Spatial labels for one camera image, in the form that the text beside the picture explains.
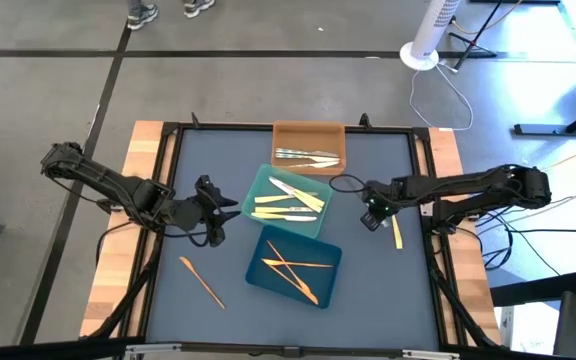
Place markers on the wooden table side board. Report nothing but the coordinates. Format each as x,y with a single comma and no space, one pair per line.
113,280
468,270

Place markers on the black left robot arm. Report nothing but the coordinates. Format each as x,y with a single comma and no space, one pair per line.
113,185

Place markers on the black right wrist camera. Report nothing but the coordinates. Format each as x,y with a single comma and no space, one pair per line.
372,221

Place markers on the person's shoe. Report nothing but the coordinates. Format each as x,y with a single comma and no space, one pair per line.
143,14
198,7

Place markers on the black tripod stand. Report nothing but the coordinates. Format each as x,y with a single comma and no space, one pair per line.
478,34

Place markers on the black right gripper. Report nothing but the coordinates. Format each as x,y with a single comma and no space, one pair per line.
380,195

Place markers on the teal plastic bin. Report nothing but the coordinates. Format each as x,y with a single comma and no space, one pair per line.
293,227

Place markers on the black table leg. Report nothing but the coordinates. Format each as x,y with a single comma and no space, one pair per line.
538,290

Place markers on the white tower fan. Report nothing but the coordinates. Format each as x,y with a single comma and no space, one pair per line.
430,25

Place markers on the orange plastic bin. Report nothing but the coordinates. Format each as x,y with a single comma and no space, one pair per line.
308,135

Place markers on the aluminium rail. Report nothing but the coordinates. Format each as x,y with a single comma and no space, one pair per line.
168,347

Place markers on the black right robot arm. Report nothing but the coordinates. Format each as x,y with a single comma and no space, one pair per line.
468,187

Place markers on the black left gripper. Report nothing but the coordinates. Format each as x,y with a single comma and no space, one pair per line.
193,212

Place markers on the black desk base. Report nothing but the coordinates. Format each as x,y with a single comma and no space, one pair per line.
543,129

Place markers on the wooden cutlery piece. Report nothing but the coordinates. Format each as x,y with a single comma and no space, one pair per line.
288,280
270,261

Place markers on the blue plastic bin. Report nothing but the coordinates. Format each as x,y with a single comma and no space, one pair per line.
318,245

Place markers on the black table frame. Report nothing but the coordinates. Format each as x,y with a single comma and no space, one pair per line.
218,126

